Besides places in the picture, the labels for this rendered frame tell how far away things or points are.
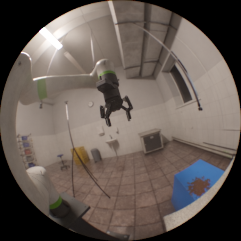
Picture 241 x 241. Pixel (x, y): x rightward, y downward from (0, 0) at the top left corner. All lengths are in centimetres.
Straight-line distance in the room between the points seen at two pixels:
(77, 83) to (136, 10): 226
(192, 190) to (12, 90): 107
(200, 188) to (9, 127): 104
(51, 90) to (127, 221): 152
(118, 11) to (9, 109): 229
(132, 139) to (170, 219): 325
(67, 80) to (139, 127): 322
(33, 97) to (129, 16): 232
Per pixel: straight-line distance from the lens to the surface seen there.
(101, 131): 351
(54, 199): 44
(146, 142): 281
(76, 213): 47
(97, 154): 362
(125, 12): 235
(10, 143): 25
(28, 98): 44
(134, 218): 137
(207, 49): 210
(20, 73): 31
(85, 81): 47
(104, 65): 41
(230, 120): 200
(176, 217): 54
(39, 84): 43
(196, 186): 86
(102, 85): 30
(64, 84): 43
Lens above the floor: 126
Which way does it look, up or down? 5 degrees up
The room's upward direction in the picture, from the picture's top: 15 degrees counter-clockwise
